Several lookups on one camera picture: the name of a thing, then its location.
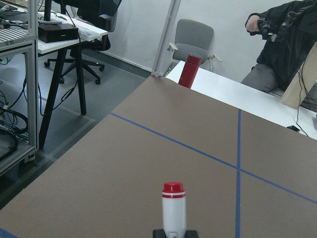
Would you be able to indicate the person in black jacket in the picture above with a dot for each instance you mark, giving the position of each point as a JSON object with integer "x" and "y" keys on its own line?
{"x": 278, "y": 62}

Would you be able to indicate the aluminium equipment rack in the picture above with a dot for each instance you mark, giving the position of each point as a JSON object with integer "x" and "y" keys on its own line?
{"x": 18, "y": 84}

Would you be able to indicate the grey office chair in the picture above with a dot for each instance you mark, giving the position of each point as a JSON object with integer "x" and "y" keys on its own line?
{"x": 194, "y": 38}

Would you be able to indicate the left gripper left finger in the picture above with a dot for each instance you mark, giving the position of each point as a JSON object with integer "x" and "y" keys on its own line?
{"x": 158, "y": 233}

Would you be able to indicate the white desk black legs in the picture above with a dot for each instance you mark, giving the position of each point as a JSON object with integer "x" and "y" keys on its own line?
{"x": 61, "y": 49}

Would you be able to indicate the aluminium frame post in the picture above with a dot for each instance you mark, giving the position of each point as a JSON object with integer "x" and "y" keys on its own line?
{"x": 168, "y": 25}

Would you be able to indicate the brown paper table mat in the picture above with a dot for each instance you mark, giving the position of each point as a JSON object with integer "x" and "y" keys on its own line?
{"x": 245, "y": 177}

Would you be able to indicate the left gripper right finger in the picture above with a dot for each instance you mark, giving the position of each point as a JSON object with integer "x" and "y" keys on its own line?
{"x": 191, "y": 234}

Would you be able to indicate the black box on desk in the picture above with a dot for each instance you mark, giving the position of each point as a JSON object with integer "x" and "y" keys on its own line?
{"x": 50, "y": 33}

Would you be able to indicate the red thermos bottle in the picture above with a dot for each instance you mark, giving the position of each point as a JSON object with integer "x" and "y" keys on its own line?
{"x": 190, "y": 69}

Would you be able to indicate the small black sensor box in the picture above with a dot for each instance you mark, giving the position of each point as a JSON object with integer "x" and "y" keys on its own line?
{"x": 294, "y": 128}

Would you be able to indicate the red capped white marker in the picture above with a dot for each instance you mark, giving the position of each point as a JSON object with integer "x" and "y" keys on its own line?
{"x": 174, "y": 209}

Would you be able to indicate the black office chair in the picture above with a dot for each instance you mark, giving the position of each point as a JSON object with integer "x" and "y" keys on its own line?
{"x": 99, "y": 13}

